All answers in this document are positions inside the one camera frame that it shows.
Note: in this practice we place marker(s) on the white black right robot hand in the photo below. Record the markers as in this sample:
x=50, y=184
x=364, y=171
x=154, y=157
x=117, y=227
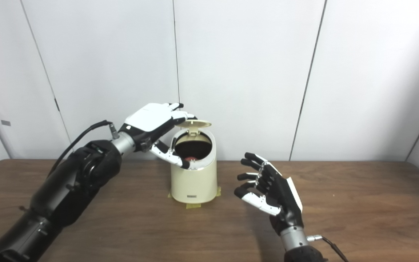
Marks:
x=280, y=196

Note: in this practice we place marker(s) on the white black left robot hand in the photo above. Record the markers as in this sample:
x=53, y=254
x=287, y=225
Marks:
x=147, y=118

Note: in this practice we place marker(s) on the cream round bin lid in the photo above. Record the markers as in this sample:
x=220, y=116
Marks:
x=196, y=124

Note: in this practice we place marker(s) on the red apple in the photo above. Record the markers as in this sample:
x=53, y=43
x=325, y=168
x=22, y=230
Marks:
x=190, y=159

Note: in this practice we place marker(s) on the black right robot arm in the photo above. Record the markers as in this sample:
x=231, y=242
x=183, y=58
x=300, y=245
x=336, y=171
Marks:
x=296, y=245

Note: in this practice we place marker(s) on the cream-colored bin body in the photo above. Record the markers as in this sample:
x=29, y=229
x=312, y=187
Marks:
x=194, y=183

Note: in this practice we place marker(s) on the tall yellow tape piece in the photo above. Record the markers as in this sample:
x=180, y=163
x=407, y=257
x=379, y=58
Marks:
x=218, y=191

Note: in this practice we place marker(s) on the wide yellow tape piece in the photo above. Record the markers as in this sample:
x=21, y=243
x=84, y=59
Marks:
x=193, y=206

